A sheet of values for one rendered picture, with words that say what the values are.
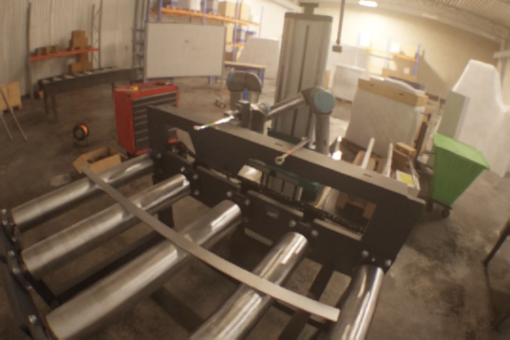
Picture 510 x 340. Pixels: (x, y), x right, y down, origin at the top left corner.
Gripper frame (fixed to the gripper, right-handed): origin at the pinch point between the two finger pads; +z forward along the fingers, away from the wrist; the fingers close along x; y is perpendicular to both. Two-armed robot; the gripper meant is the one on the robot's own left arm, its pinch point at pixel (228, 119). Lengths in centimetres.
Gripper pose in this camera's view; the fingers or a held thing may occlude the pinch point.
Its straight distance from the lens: 106.8
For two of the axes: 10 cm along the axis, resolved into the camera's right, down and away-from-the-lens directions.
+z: -5.5, 2.9, -7.8
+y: -8.3, -3.0, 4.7
